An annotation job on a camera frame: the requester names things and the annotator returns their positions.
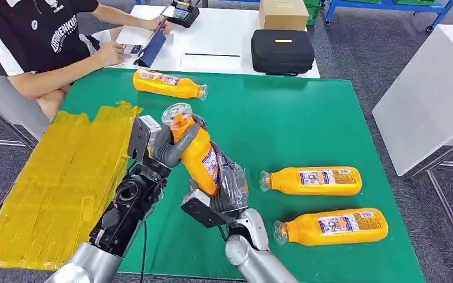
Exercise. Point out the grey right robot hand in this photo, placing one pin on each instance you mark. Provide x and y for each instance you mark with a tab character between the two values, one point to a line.
232	183

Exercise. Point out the person's left hand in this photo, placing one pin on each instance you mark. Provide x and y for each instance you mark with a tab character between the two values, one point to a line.
156	24

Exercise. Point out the person's right hand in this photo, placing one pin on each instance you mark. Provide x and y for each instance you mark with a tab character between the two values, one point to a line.
111	54

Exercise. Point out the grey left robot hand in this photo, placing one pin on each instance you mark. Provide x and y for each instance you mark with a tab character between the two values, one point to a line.
164	150

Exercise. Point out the blue folder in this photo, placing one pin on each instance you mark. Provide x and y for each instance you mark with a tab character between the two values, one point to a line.
152	48

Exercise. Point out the orange drink bottle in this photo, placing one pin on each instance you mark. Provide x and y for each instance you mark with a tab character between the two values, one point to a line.
164	84
336	226
316	181
197	160

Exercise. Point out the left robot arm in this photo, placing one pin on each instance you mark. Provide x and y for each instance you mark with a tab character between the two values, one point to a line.
127	211

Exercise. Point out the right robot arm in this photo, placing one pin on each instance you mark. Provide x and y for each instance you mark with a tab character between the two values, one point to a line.
255	258

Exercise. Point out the small printed card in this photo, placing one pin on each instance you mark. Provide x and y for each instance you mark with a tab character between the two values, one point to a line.
132	49

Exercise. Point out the black handheld controller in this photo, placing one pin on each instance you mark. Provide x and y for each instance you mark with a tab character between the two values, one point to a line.
183	13

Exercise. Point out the black pen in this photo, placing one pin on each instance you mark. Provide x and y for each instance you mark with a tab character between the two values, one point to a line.
211	55

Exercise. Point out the white desk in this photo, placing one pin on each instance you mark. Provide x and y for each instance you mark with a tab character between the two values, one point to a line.
218	39

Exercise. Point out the green table mat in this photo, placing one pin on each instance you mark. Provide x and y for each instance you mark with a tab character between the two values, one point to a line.
281	129

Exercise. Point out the person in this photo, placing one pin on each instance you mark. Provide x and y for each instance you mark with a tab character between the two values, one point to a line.
35	39

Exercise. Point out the grey table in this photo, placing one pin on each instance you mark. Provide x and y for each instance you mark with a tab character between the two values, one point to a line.
7	101

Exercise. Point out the yellow taped sheet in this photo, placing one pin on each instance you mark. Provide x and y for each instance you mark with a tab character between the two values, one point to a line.
54	187

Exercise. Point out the cardboard box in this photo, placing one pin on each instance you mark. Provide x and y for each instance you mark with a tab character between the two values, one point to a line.
283	15

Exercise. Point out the black zip case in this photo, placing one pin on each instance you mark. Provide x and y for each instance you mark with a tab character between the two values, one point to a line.
283	50

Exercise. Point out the green plastic crate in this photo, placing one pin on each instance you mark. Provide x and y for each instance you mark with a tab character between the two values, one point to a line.
312	11

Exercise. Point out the white table with metal legs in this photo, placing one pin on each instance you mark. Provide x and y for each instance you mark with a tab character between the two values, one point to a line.
429	97

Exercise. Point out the blue metal rack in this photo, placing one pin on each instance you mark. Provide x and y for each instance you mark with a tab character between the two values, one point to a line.
386	4

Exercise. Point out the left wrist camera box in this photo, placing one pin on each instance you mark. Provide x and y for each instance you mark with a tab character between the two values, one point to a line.
140	136

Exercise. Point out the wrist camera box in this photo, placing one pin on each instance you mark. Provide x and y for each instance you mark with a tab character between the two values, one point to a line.
201	209
140	136

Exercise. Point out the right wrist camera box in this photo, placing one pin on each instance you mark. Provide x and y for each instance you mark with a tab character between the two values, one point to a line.
201	209

